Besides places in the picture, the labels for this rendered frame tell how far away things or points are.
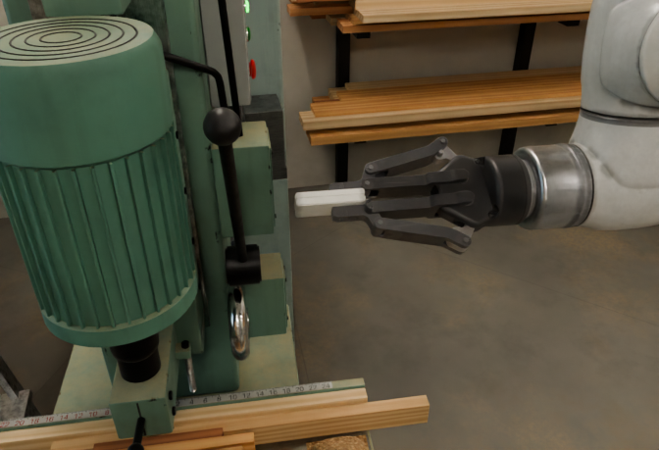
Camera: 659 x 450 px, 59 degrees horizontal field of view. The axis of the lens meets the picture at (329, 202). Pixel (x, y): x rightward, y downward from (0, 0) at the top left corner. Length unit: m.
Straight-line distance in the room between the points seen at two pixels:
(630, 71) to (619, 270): 2.42
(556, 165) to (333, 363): 1.74
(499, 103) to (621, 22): 2.32
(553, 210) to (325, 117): 2.10
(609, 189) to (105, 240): 0.50
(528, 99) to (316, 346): 1.56
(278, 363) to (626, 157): 0.77
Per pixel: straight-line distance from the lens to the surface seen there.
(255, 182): 0.84
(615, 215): 0.66
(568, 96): 3.12
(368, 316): 2.45
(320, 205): 0.58
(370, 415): 0.92
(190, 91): 0.79
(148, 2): 0.75
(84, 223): 0.58
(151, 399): 0.79
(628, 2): 0.62
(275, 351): 1.19
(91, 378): 1.23
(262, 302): 0.94
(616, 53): 0.62
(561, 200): 0.62
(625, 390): 2.42
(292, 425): 0.91
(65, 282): 0.64
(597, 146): 0.65
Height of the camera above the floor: 1.65
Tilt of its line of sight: 32 degrees down
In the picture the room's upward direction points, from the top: straight up
